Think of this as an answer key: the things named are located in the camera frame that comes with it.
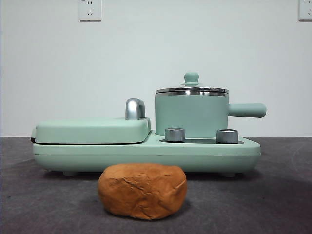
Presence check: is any glass pot lid green knob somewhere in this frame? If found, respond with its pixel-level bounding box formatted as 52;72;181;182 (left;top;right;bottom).
155;72;230;95

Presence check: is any brown potato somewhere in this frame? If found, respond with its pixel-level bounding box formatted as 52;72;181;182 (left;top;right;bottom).
97;162;188;221

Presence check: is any silver control knob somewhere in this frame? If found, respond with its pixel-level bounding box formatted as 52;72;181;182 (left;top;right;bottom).
164;127;186;142
216;128;239;144

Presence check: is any mint green breakfast machine base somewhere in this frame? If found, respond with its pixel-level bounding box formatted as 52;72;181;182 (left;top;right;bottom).
32;129;261;176

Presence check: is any mint green handled pot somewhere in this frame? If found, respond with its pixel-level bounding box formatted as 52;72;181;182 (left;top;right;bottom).
155;93;267;137

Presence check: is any green griddle lid chrome handle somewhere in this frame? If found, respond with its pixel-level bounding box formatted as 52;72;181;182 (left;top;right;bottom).
34;98;152;144

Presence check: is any white wall socket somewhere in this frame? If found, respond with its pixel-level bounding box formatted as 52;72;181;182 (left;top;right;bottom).
298;0;312;21
78;0;102;22

